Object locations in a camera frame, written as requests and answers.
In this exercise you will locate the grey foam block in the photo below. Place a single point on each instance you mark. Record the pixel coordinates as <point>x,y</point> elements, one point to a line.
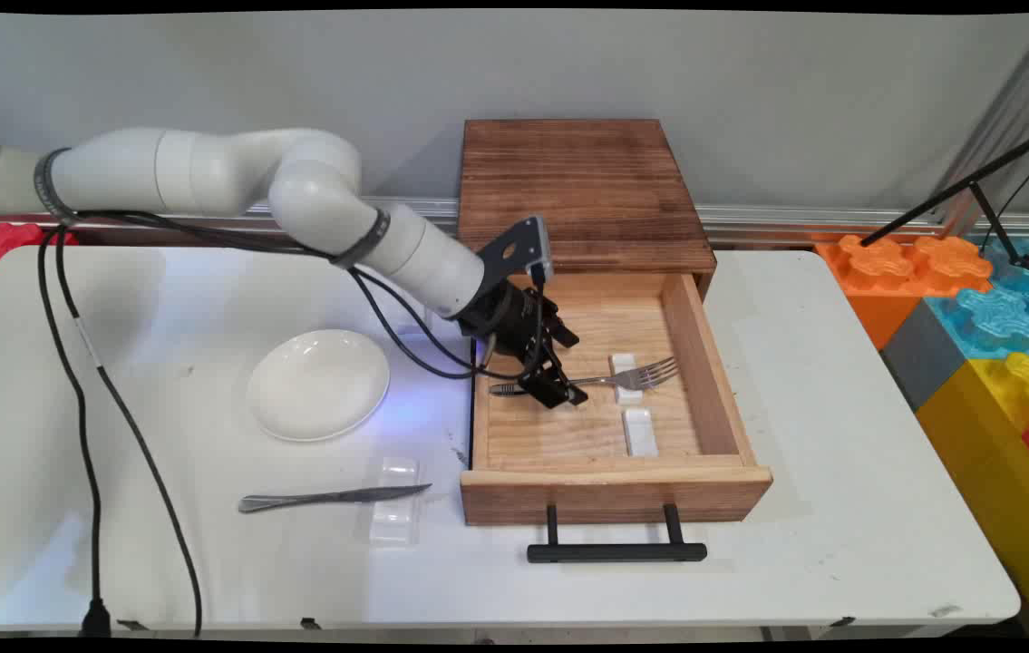
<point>922,358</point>

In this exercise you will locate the aluminium rail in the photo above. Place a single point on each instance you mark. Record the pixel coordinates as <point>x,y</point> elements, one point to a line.
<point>795,222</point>

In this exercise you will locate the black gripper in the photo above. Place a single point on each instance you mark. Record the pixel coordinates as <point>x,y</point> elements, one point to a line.
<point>500,313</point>

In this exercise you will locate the steel fork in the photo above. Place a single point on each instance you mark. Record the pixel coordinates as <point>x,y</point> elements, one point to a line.
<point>650,372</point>

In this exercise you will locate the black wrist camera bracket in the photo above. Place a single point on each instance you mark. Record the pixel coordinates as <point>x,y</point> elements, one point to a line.
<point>514,245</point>

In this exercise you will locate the orange foam block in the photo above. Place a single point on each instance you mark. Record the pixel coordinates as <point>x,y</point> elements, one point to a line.
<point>877,272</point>

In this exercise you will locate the blue foam block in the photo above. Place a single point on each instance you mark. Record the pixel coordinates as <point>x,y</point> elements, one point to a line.
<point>995,317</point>

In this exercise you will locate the white round plate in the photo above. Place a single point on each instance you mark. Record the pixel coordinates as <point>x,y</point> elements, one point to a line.
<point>319,385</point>

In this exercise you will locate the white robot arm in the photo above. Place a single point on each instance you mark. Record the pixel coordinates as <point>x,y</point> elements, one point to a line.
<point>206,168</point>

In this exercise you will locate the light wooden drawer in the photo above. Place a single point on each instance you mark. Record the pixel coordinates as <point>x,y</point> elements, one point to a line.
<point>614,494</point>

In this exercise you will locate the steel serrated table knife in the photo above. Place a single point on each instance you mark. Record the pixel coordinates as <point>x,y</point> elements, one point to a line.
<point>296,500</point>

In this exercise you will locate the dark wooden drawer cabinet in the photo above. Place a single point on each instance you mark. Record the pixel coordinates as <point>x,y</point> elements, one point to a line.
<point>587,181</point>

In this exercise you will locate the black tripod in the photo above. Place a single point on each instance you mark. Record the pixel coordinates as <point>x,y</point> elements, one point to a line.
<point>958,189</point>

